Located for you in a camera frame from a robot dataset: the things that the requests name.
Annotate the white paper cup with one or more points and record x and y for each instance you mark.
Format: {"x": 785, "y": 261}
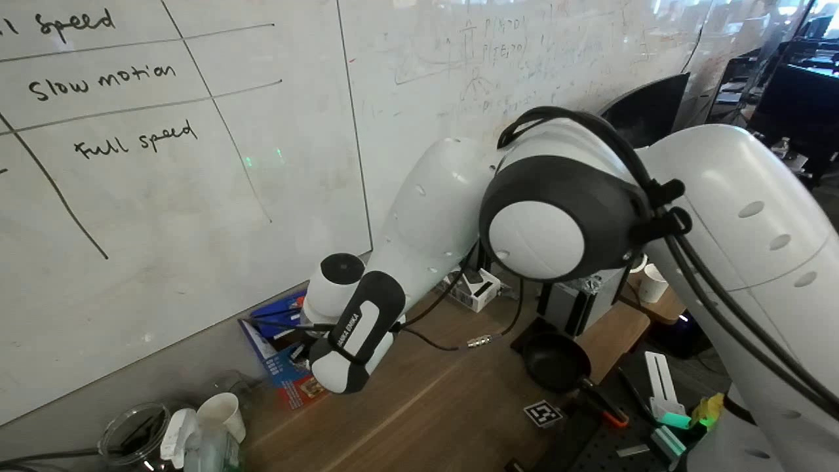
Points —
{"x": 221, "y": 413}
{"x": 652, "y": 288}

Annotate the grey and black metal box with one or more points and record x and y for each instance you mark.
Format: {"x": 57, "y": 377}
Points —
{"x": 580, "y": 301}

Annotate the dark desk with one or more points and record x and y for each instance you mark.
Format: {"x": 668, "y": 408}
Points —
{"x": 796, "y": 105}

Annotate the whiteboard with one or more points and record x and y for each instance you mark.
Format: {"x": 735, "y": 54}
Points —
{"x": 164, "y": 216}

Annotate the black and white marker tag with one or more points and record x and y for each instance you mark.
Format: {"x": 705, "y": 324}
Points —
{"x": 543, "y": 413}

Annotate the white spray bottle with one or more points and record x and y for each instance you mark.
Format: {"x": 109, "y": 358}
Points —
{"x": 196, "y": 446}

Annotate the small white box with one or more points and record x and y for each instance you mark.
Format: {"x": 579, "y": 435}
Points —
{"x": 482, "y": 292}

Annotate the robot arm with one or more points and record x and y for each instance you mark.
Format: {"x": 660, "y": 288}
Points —
{"x": 734, "y": 216}

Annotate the clear glass jar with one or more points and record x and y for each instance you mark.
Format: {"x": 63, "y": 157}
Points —
{"x": 131, "y": 432}

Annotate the blue and red cardboard box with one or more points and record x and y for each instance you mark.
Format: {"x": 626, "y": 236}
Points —
{"x": 288, "y": 377}

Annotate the black frying pan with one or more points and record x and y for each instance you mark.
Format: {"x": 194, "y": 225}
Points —
{"x": 554, "y": 360}

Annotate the yellow green plastic piece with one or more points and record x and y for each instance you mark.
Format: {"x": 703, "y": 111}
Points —
{"x": 709, "y": 410}

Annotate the white plastic bracket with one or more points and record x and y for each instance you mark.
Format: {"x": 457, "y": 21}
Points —
{"x": 661, "y": 383}

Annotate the green clamp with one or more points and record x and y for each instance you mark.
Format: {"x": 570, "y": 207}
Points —
{"x": 670, "y": 439}

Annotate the black monitor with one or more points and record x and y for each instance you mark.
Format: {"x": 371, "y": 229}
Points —
{"x": 649, "y": 108}

